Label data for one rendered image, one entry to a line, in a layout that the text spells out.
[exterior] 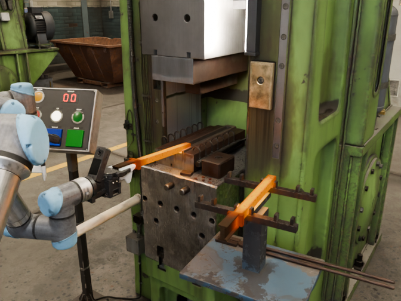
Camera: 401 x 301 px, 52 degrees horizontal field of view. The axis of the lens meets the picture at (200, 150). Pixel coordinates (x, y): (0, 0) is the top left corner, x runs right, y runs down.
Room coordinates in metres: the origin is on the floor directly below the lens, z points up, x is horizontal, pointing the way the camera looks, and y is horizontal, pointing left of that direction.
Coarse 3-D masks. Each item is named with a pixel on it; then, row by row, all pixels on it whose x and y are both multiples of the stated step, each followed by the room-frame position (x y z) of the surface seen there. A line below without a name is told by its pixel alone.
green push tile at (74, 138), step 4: (68, 132) 1.70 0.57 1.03; (72, 132) 1.69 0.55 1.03; (76, 132) 1.69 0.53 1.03; (80, 132) 1.69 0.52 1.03; (68, 136) 1.69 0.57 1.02; (72, 136) 1.68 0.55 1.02; (76, 136) 1.68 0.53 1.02; (80, 136) 1.68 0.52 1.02; (68, 140) 1.68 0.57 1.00; (72, 140) 1.67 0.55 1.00; (76, 140) 1.67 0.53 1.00; (80, 140) 1.67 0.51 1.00; (68, 144) 1.67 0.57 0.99; (72, 144) 1.67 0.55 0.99; (76, 144) 1.66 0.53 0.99; (80, 144) 1.66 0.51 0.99
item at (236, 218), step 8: (272, 176) 1.27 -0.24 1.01; (264, 184) 1.21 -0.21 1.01; (272, 184) 1.24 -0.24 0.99; (256, 192) 1.14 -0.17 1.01; (264, 192) 1.17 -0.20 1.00; (248, 200) 1.09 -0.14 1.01; (256, 200) 1.10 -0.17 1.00; (240, 208) 1.04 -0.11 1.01; (248, 208) 1.05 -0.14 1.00; (232, 216) 0.97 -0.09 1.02; (240, 216) 0.99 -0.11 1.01; (224, 224) 0.93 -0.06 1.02; (232, 224) 0.97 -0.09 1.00; (240, 224) 0.99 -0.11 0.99; (224, 232) 0.92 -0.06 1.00; (232, 232) 0.96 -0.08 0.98; (224, 240) 0.92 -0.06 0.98
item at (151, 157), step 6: (180, 144) 1.59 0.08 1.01; (186, 144) 1.60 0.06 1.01; (162, 150) 1.49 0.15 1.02; (168, 150) 1.49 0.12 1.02; (174, 150) 1.52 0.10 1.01; (180, 150) 1.55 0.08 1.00; (144, 156) 1.41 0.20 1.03; (150, 156) 1.41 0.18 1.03; (156, 156) 1.43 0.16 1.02; (162, 156) 1.46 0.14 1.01; (126, 162) 1.32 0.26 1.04; (132, 162) 1.33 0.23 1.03; (138, 162) 1.34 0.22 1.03; (144, 162) 1.38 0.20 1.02; (150, 162) 1.40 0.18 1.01; (114, 168) 1.28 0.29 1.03; (138, 168) 1.34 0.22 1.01
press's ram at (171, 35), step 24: (144, 0) 1.65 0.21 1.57; (168, 0) 1.58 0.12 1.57; (192, 0) 1.52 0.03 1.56; (216, 0) 1.55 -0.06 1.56; (240, 0) 1.70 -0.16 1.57; (144, 24) 1.65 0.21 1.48; (168, 24) 1.58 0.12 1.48; (192, 24) 1.52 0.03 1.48; (216, 24) 1.55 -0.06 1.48; (240, 24) 1.70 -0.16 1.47; (144, 48) 1.65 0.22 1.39; (168, 48) 1.59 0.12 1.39; (192, 48) 1.52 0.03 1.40; (216, 48) 1.56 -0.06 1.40; (240, 48) 1.71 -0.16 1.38
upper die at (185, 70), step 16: (160, 64) 1.61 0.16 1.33; (176, 64) 1.57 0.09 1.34; (192, 64) 1.52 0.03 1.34; (208, 64) 1.60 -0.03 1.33; (224, 64) 1.70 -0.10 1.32; (240, 64) 1.81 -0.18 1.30; (160, 80) 1.61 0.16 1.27; (176, 80) 1.57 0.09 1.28; (192, 80) 1.52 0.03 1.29; (208, 80) 1.61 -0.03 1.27
